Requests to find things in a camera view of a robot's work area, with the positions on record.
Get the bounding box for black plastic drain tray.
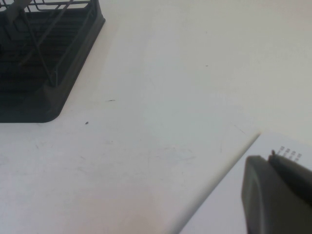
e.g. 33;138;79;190
0;0;107;123

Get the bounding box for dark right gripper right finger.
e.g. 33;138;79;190
268;150;312;206

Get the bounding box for black wire dish rack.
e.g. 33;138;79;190
0;0;98;88

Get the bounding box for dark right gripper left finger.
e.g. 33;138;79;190
240;155;312;234

